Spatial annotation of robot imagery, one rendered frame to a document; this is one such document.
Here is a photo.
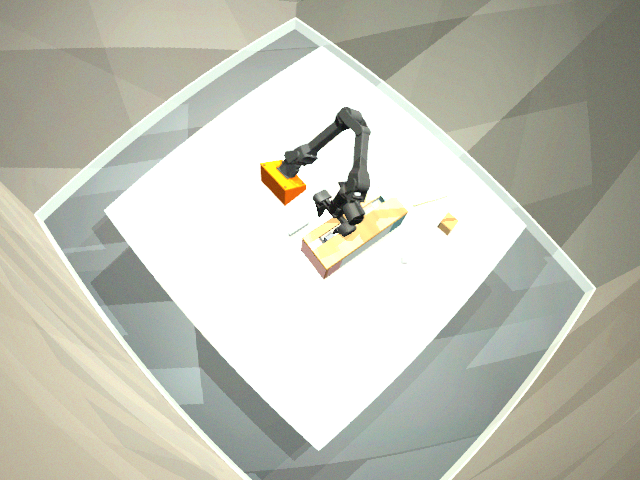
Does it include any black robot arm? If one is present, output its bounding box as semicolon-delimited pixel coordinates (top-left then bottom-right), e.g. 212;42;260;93
276;107;371;226

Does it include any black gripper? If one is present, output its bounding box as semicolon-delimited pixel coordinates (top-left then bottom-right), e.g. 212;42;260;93
312;189;357;237

